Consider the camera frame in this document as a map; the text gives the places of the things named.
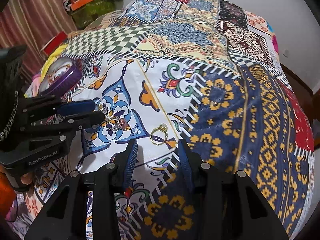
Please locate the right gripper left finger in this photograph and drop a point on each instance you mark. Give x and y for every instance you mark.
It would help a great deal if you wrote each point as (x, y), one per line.
(64, 214)

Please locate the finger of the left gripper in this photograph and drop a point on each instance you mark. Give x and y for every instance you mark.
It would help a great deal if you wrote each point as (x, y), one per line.
(70, 123)
(76, 107)

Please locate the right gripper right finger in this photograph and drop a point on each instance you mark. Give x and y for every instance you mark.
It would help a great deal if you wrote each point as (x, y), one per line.
(228, 206)

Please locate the purple heart-shaped tin box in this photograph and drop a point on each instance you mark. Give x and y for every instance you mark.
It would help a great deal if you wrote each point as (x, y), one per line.
(61, 76)

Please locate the left hand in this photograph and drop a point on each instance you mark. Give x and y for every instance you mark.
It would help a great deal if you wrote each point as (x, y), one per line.
(19, 183)

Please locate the yellow fleece blanket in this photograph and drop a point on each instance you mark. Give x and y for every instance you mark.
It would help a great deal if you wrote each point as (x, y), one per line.
(51, 59)

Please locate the red and grey box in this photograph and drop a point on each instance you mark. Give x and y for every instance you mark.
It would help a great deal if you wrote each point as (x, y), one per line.
(54, 43)

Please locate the green patterned storage bag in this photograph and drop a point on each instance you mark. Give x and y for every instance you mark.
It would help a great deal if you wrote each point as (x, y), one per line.
(88, 13)

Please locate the striped red brown curtain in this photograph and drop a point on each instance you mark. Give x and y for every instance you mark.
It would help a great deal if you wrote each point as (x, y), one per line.
(33, 23)

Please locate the orange shoe box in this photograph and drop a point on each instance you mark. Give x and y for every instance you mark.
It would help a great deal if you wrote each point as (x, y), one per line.
(79, 3)

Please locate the colourful patchwork bedspread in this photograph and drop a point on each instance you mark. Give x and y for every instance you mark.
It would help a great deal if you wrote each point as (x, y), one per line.
(206, 71)

